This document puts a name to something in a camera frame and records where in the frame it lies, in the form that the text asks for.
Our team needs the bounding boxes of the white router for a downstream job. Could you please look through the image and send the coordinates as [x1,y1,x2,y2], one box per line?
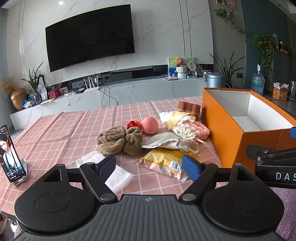
[84,75,100,93]

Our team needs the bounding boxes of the pink ball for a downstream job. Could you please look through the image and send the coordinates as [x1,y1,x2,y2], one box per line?
[142,117,159,135]

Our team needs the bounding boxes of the silver phone stand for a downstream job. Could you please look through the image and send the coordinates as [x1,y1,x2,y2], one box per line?
[10,159,28,186]

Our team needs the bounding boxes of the cream cloth pouch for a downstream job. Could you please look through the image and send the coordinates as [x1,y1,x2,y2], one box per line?
[142,132,200,154]

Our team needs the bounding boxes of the framed wall picture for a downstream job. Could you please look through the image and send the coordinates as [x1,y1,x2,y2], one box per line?
[216,0,237,10]

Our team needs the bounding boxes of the black cables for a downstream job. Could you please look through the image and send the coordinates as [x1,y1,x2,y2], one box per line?
[99,82,118,107]

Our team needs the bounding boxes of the pink checked tablecloth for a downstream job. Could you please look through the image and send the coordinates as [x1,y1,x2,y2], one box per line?
[0,96,222,211]

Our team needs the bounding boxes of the bushy vine plant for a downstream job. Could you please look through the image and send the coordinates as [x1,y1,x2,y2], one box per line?
[246,34,277,86]

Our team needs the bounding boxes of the dark cabinet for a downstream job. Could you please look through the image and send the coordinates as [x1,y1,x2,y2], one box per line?
[269,47,296,98]

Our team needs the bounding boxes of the grey trash can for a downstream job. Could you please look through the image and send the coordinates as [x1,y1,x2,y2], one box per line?
[205,72,226,88]

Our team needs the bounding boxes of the blue water bottle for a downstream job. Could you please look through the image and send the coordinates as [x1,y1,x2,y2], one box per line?
[251,65,265,95]

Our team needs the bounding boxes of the long-leaf potted plant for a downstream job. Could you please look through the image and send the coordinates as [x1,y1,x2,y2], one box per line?
[209,52,245,88]

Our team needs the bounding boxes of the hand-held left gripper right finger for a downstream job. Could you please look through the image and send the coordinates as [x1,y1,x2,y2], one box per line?
[179,154,253,204]

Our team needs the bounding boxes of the yellow snack packet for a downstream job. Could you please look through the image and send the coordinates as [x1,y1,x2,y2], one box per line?
[138,148,204,182]

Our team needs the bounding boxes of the black wall television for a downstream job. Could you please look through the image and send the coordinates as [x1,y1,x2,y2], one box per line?
[45,4,136,73]

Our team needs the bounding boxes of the gold vase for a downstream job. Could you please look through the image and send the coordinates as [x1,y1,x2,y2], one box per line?
[10,88,27,110]

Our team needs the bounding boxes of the hanging vine plant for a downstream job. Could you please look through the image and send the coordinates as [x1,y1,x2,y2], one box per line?
[214,8,245,35]

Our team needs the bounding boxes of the black smartphone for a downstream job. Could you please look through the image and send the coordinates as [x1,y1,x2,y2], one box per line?
[0,125,26,183]

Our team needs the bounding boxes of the white cloth wipe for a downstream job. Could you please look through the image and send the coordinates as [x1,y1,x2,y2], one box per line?
[67,151,134,194]

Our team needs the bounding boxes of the orange cardboard box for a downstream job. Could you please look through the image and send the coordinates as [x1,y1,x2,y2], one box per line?
[202,87,296,172]

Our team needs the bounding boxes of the dried flower bunch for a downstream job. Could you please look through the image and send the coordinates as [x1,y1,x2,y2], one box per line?
[0,76,16,95]

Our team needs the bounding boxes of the brown fluffy towel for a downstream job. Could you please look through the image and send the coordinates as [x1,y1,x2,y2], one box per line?
[95,126,144,155]

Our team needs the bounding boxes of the brown sponge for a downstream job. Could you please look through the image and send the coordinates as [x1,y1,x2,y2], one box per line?
[178,101,201,116]

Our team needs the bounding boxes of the green plant in glass vase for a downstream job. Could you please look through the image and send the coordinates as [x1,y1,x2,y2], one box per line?
[21,61,44,105]

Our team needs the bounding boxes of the red and yellow tissue box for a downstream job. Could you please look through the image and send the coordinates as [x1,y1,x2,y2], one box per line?
[272,82,289,101]

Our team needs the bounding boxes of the pink and white knit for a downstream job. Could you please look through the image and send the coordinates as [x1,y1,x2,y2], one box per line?
[173,121,211,141]

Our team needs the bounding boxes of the white marble television console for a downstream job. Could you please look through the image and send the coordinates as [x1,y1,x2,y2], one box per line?
[10,64,214,131]

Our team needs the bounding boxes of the orange crochet ball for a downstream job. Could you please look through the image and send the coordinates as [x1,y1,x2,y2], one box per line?
[126,120,142,130]

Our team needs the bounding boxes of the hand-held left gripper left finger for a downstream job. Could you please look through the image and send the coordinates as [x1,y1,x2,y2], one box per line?
[43,155,118,204]

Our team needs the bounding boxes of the blue and green painting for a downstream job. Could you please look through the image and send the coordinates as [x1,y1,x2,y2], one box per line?
[168,56,197,78]

